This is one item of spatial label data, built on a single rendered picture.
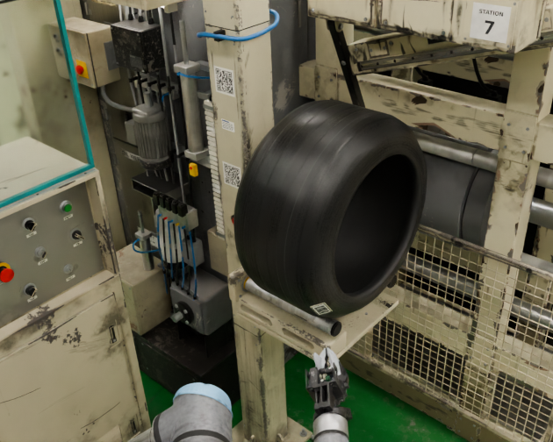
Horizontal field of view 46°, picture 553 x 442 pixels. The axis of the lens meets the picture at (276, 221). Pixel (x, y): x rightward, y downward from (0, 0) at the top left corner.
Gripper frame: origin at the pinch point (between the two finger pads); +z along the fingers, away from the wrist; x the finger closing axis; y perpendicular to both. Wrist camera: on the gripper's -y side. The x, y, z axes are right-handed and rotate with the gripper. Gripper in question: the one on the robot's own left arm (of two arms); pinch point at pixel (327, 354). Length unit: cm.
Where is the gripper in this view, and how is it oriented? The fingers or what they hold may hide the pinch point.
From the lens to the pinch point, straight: 161.8
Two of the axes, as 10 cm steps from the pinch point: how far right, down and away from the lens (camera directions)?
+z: 0.0, -6.3, 7.7
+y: -3.8, -7.2, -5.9
